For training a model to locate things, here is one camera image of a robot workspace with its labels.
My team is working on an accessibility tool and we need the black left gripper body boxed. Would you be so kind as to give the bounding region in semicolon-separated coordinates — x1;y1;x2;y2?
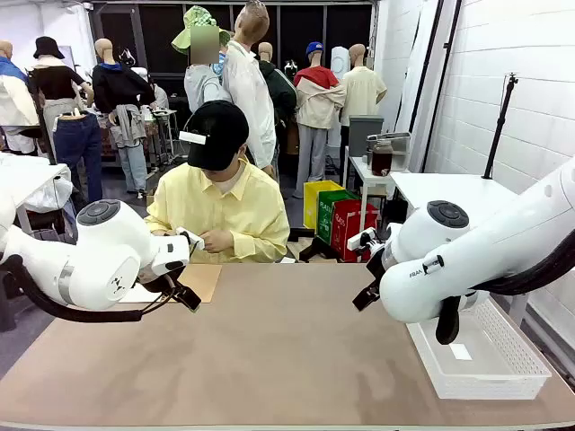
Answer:
138;265;188;295

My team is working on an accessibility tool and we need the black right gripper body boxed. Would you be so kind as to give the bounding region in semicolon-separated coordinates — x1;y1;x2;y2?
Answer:
366;255;387;291

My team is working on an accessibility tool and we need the spiral notebook brown cover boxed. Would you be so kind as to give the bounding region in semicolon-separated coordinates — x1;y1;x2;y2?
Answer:
119;263;223;304

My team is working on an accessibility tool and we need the person right forearm yellow sleeve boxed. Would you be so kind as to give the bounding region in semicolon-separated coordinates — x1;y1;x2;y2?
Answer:
144;197;181;235

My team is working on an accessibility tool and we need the person left forearm yellow sleeve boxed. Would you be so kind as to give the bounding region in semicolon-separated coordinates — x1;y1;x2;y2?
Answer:
226;222;291;264

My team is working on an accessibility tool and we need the person left hand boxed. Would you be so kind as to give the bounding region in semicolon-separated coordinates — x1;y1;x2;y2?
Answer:
201;228;235;254

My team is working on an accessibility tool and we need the red recycling bag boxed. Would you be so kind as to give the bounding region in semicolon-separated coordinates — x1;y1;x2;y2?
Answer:
331;199;380;263

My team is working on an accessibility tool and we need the black floor stand base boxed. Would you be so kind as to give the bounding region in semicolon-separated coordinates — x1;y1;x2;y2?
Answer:
287;226;343;264

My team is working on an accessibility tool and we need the green recycling bag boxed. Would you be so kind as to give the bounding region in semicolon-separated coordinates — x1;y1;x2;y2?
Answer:
316;189;360;246

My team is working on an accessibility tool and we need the yellow recycling bag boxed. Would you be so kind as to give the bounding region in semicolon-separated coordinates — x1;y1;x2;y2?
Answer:
303;180;345;231

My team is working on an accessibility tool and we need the small white table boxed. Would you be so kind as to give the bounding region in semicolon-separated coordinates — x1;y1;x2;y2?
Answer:
346;155;410;263

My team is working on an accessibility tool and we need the large white side table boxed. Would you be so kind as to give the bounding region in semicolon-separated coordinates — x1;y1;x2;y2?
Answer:
390;172;530;327

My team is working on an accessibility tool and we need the glass jar dark liquid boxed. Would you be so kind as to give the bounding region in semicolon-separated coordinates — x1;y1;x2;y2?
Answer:
370;138;394;177

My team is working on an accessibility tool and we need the person torso yellow shirt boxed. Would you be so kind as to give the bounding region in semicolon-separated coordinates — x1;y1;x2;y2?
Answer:
144;157;291;264

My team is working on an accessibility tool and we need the metal tray container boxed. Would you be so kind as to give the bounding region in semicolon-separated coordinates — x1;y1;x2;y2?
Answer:
367;131;412;172

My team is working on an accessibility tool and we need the grey bin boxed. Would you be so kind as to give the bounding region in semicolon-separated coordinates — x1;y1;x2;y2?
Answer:
348;115;385;158

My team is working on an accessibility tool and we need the white plastic mesh basket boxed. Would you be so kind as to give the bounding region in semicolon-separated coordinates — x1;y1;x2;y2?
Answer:
406;298;553;400

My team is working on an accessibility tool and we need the black cap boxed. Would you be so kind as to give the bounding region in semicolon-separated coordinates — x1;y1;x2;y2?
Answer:
186;100;251;172

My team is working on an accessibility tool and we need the grey plastic stool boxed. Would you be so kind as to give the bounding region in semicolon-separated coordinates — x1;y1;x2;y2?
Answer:
0;268;19;333

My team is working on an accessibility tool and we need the mannequin blue cap red jacket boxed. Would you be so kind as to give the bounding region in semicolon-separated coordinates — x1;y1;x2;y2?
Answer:
292;41;347;199

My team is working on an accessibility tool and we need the mannequin cream shirt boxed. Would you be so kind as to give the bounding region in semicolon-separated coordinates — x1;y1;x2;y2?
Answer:
340;43;388;172

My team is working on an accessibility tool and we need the black tripod pole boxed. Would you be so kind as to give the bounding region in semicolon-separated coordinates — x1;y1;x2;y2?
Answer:
482;74;520;180

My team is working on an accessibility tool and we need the mannequin black hoodie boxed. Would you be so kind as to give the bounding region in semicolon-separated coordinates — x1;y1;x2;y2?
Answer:
92;38;156;195

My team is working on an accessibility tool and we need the mannequin green checked hat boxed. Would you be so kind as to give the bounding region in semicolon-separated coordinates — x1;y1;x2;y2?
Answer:
171;4;233;114

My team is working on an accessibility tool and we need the mannequin dark green jacket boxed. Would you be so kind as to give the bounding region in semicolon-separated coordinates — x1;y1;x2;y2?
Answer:
257;41;298;156

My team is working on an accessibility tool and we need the tall mannequin white shirt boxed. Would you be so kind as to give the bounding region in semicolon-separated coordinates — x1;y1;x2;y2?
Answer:
222;0;278;179

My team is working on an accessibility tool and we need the white leaning panel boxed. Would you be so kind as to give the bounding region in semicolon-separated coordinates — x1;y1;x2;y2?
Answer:
394;0;450;138

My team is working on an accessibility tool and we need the white torso form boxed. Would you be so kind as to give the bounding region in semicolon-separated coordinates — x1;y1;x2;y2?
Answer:
330;46;352;149

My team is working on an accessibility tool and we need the mannequin black bucket hat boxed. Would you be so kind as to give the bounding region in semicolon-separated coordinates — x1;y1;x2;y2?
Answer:
26;36;104;204

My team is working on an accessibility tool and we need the mannequin blue white jacket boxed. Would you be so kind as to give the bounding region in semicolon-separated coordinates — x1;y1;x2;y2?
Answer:
0;40;40;156

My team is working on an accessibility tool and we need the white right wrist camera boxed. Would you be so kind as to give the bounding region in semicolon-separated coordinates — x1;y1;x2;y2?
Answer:
346;227;378;251

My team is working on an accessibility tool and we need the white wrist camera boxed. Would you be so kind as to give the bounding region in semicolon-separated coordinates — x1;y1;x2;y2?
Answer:
346;227;378;251
175;226;206;251

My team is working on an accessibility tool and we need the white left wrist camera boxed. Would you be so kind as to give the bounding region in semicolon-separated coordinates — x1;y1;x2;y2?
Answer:
175;226;206;251

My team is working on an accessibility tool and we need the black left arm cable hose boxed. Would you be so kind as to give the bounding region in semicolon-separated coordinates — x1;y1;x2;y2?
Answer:
0;254;145;324

